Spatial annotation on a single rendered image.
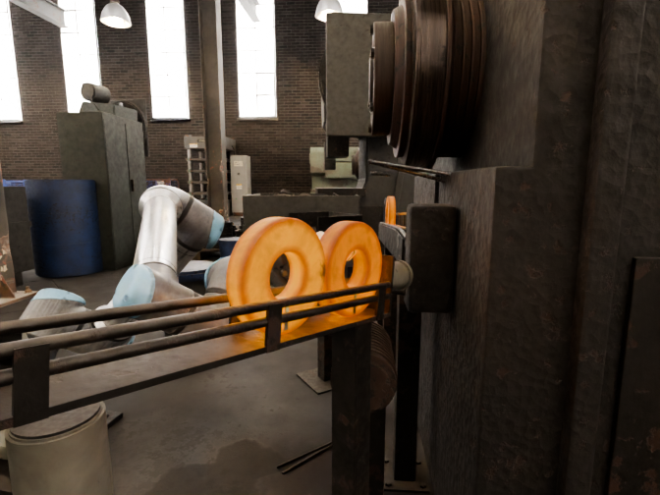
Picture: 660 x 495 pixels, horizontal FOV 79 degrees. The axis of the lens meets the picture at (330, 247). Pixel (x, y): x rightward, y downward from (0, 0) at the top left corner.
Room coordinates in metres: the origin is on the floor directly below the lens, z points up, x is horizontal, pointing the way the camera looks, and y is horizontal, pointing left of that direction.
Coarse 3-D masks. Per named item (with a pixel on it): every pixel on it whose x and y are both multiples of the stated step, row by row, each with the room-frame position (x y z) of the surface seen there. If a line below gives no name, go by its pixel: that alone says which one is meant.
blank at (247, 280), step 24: (240, 240) 0.49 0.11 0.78; (264, 240) 0.49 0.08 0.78; (288, 240) 0.52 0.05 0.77; (312, 240) 0.56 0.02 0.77; (240, 264) 0.47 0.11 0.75; (264, 264) 0.49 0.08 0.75; (312, 264) 0.56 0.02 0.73; (240, 288) 0.46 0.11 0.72; (264, 288) 0.49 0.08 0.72; (288, 288) 0.55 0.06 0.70; (312, 288) 0.56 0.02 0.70; (264, 312) 0.49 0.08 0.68
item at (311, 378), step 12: (300, 216) 1.76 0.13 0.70; (312, 216) 1.79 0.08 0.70; (324, 216) 1.82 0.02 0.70; (336, 216) 1.55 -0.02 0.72; (348, 216) 1.57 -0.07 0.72; (360, 216) 1.61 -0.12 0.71; (324, 228) 1.52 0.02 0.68; (324, 336) 1.61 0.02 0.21; (324, 348) 1.61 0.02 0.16; (324, 360) 1.61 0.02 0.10; (300, 372) 1.69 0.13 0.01; (312, 372) 1.69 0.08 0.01; (324, 372) 1.61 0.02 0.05; (312, 384) 1.59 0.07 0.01; (324, 384) 1.59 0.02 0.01
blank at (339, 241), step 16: (336, 224) 0.64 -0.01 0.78; (352, 224) 0.63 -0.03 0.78; (320, 240) 0.62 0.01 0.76; (336, 240) 0.60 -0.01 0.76; (352, 240) 0.63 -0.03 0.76; (368, 240) 0.67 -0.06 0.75; (336, 256) 0.60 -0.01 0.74; (368, 256) 0.67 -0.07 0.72; (336, 272) 0.60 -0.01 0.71; (368, 272) 0.67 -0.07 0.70; (336, 288) 0.60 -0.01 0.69; (320, 304) 0.61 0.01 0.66
